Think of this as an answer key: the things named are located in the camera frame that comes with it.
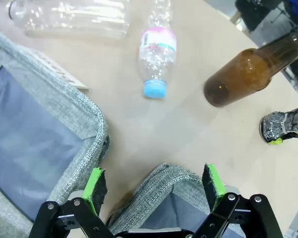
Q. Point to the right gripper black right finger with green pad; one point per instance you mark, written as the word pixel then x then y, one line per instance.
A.
pixel 214 183

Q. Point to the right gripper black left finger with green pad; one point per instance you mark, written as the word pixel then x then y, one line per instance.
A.
pixel 90 188

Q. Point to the crushed black soda can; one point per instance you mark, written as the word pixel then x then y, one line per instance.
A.
pixel 280 124

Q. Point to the brown glass bottle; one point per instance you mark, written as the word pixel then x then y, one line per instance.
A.
pixel 238 74

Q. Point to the small plastic bottle blue cap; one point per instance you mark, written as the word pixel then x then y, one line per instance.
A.
pixel 156 57

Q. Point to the large clear plastic bottle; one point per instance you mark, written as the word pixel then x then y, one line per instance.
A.
pixel 77 19

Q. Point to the grey fabric basket can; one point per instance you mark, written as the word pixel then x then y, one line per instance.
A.
pixel 164 181

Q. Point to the grey fabric basket plastic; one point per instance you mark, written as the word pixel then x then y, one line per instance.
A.
pixel 64 99

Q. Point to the white label card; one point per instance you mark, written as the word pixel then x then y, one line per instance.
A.
pixel 57 72

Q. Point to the black office chair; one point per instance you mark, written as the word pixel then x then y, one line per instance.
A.
pixel 260 12

